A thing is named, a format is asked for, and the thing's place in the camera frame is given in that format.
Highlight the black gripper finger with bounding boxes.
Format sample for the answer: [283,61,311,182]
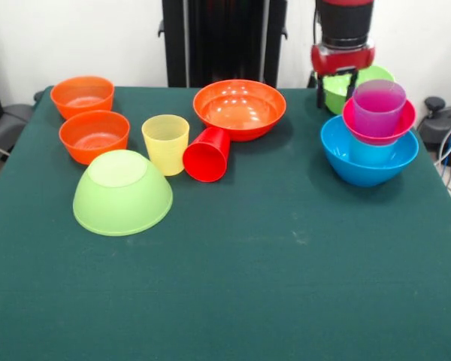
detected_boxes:
[346,69,360,101]
[314,71,326,110]

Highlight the blue bowl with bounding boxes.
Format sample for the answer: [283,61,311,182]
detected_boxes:
[319,114,419,188]

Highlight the green bowl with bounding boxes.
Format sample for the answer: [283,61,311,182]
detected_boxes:
[314,64,397,116]
[72,149,174,237]

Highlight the large orange bowl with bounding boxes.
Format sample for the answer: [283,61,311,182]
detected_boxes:
[192,79,288,142]

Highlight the red cup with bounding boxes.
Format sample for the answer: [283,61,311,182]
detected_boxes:
[182,126,232,184]

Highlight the black wall cable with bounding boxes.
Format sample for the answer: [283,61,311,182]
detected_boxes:
[307,11,320,89]

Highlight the gray chair base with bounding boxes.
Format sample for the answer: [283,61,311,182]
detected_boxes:
[0,103,34,155]

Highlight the dark green table cloth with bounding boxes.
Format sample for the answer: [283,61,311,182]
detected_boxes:
[0,85,451,361]

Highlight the pink bowl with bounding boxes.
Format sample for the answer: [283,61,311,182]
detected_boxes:
[341,98,417,147]

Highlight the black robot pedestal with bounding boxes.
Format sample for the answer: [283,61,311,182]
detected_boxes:
[158,0,289,89]

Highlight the small orange bowl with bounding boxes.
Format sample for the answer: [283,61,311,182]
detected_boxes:
[50,75,116,121]
[58,110,131,167]

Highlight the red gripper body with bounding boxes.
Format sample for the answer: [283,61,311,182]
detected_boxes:
[309,37,377,77]

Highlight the blue cup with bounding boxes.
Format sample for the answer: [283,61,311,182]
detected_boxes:
[347,137,398,166]

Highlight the yellow cup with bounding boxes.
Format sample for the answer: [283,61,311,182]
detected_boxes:
[141,114,191,177]

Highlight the purple cup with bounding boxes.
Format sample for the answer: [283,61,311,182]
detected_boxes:
[352,79,407,138]

